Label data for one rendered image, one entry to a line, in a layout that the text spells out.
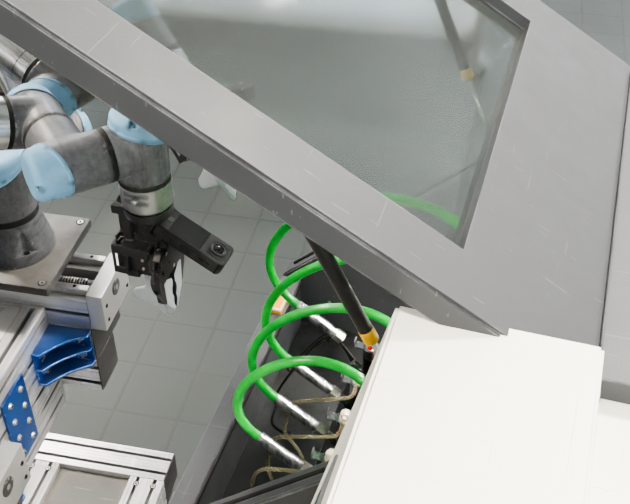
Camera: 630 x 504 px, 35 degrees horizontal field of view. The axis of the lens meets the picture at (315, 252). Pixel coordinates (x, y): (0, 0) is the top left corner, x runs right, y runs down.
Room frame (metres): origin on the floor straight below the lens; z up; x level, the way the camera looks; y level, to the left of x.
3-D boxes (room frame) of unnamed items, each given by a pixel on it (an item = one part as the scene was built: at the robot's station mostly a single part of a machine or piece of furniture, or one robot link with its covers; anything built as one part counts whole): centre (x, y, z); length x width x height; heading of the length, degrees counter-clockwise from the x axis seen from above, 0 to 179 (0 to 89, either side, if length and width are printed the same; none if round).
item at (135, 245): (1.12, 0.25, 1.37); 0.09 x 0.08 x 0.12; 73
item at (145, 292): (1.11, 0.25, 1.26); 0.06 x 0.03 x 0.09; 73
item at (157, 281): (1.10, 0.23, 1.31); 0.05 x 0.02 x 0.09; 163
